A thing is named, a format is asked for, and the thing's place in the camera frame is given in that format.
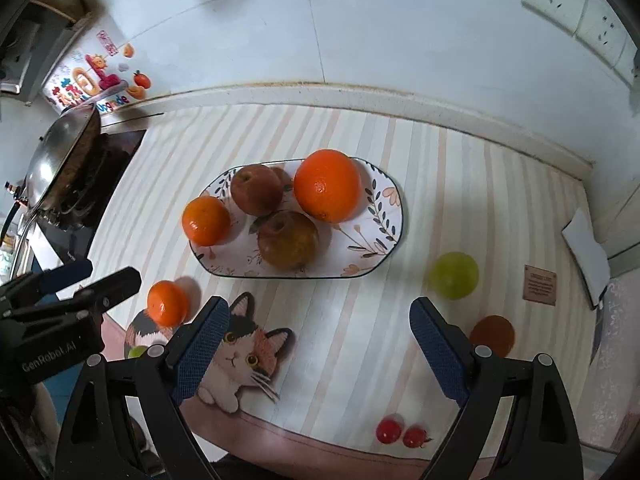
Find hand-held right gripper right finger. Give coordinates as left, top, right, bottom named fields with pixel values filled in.
left=409, top=296, right=586, bottom=480

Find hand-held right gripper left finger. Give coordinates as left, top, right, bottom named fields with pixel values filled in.
left=52, top=296, right=232, bottom=480

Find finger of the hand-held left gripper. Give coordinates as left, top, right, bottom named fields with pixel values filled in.
left=0, top=266, right=143, bottom=328
left=0, top=258, right=94, bottom=306

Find dark reddish orange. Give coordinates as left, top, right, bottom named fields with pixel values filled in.
left=469, top=315, right=516, bottom=358

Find small orange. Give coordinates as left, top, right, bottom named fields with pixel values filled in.
left=181, top=196, right=232, bottom=247
left=147, top=280, right=191, bottom=326

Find cherry tomato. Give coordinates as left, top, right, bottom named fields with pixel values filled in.
left=376, top=417, right=404, bottom=445
left=403, top=425, right=433, bottom=449

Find floral ceramic plate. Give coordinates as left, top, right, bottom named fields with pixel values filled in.
left=187, top=157, right=408, bottom=281

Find person's left forearm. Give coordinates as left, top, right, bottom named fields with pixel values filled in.
left=30, top=385, right=66, bottom=441

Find striped cat print mat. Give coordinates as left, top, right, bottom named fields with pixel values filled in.
left=87, top=100, right=601, bottom=466

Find steel wok with lid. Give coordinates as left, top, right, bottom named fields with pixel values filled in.
left=22, top=109, right=96, bottom=211

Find black gas stove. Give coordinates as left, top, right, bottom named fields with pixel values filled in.
left=32, top=130, right=147, bottom=261

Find brownish apple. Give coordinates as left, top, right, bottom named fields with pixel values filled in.
left=257, top=210, right=320, bottom=269

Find red apple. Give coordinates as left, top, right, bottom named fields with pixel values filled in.
left=230, top=164, right=293, bottom=217

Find white folded cloth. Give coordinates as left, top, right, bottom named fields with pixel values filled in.
left=561, top=208, right=612, bottom=311

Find large orange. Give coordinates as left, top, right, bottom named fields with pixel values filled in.
left=293, top=149, right=362, bottom=224

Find grey range hood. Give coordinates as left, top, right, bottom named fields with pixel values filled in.
left=0, top=0, right=91, bottom=106

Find colourful wall stickers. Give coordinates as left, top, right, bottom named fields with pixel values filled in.
left=44, top=30, right=152, bottom=116

